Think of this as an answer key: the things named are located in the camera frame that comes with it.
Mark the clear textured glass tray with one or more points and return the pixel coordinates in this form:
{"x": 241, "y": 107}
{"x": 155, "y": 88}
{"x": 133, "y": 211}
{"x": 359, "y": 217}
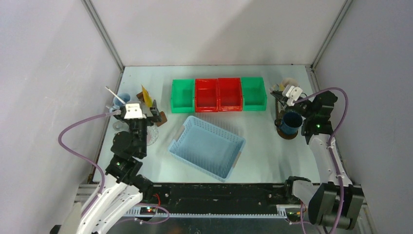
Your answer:
{"x": 152, "y": 134}

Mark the grey ceramic mug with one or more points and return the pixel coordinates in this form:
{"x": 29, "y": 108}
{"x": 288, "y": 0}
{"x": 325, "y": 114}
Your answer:
{"x": 120, "y": 126}

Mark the yellow toothpaste tube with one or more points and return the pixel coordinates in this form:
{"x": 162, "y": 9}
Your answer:
{"x": 146, "y": 97}

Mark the dark blue ceramic mug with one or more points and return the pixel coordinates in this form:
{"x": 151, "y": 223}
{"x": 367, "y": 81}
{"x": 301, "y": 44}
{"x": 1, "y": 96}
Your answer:
{"x": 289, "y": 123}

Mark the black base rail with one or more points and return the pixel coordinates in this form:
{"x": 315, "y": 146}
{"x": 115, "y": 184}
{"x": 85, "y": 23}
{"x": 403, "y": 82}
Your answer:
{"x": 219, "y": 198}

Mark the green bin with toothpaste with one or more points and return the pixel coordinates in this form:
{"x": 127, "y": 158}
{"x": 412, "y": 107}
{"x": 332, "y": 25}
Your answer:
{"x": 182, "y": 98}

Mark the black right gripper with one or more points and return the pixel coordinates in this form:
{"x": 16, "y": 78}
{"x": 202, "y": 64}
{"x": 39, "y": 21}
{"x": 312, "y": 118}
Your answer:
{"x": 282, "y": 99}

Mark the glass jar with brown lid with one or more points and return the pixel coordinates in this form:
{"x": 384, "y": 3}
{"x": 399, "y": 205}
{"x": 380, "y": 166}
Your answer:
{"x": 163, "y": 119}

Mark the red plastic bin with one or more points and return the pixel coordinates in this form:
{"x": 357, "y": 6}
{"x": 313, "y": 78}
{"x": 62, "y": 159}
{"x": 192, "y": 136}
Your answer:
{"x": 218, "y": 95}

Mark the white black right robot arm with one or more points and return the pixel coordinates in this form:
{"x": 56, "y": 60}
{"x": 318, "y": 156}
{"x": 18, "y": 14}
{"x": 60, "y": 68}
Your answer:
{"x": 336, "y": 202}

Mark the green bin with toothbrushes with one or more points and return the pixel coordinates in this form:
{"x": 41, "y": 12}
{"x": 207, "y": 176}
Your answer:
{"x": 254, "y": 94}

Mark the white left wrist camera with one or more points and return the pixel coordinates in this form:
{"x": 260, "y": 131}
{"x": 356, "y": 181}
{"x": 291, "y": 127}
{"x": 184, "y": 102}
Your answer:
{"x": 132, "y": 110}

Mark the brown oval wooden tray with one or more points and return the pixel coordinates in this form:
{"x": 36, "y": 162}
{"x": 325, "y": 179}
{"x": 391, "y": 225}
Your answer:
{"x": 279, "y": 113}

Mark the light blue plastic basket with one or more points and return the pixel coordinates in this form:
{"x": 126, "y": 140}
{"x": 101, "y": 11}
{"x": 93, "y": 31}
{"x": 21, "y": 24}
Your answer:
{"x": 206, "y": 147}

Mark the yellow ceramic mug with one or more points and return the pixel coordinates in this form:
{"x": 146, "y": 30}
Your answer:
{"x": 285, "y": 82}

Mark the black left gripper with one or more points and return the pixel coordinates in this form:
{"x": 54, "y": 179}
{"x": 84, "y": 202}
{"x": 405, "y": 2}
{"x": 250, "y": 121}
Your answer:
{"x": 155, "y": 111}

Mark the light blue ceramic mug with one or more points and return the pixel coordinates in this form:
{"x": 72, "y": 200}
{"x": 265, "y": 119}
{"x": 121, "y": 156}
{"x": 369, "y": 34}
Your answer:
{"x": 125, "y": 97}

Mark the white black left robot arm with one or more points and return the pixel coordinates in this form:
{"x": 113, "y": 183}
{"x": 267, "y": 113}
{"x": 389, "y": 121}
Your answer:
{"x": 121, "y": 186}

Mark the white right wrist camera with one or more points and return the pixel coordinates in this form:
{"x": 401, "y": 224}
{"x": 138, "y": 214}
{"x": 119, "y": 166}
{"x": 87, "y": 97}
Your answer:
{"x": 292, "y": 93}

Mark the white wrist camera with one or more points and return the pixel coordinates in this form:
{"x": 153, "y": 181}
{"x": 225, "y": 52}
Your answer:
{"x": 292, "y": 93}
{"x": 132, "y": 110}

